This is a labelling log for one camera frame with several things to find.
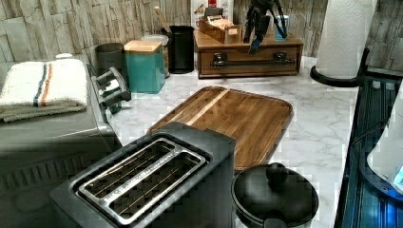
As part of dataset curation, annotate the glass jar with white lid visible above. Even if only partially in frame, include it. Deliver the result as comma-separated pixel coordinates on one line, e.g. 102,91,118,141
141,33,171,79

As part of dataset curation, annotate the black utensil holder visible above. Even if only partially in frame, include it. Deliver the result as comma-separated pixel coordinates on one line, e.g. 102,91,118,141
162,26,194,74

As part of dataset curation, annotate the black dish rack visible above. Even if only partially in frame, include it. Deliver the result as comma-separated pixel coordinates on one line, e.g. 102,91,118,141
335,77,403,228

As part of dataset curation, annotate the paper towel roll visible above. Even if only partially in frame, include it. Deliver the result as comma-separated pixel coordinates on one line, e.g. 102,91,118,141
316,0,377,79

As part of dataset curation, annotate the black paper towel holder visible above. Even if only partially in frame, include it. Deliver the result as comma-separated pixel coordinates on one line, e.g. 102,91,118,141
309,47,371,88

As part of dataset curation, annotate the teal canister with wooden lid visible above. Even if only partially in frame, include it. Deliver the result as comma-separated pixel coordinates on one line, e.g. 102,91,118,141
124,40,165,94

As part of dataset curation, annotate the white plate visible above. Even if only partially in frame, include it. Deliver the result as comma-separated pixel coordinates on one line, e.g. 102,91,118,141
367,86,403,194

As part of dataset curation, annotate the blue cup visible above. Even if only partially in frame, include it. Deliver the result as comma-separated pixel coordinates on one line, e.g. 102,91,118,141
275,15,289,41

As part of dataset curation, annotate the wooden drawer box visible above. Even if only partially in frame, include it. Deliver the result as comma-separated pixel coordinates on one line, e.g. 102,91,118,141
194,30,303,79

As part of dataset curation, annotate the wooden spoon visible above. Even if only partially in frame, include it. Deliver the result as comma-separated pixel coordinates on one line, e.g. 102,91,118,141
154,6,172,33

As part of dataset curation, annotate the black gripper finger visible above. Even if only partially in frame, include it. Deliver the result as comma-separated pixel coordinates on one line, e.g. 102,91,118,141
248,39,262,54

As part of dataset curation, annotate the striped white folded towel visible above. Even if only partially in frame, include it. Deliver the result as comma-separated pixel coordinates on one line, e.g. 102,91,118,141
0,59,87,123

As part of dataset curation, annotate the grey canister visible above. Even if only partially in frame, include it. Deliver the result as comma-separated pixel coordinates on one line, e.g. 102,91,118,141
95,43,125,76

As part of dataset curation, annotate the wooden tray with packets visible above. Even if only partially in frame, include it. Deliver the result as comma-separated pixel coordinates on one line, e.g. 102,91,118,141
199,15,242,44

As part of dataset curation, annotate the black drawer handle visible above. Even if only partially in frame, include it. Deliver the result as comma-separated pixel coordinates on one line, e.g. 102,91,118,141
210,52,297,67

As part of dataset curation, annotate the black pot with lid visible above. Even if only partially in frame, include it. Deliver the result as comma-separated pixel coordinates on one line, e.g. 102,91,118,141
231,162,319,228

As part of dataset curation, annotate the wooden cutting board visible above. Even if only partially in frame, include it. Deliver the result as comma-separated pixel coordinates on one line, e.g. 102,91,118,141
149,86,293,171

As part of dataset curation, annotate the grey toaster oven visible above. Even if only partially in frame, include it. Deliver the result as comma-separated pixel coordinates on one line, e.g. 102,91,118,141
0,63,131,228

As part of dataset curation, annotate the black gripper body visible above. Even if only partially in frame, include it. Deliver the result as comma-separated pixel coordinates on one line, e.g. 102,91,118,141
243,0,284,43

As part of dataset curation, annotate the black two-slot toaster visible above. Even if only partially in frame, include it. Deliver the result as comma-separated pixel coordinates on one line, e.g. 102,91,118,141
50,123,235,228

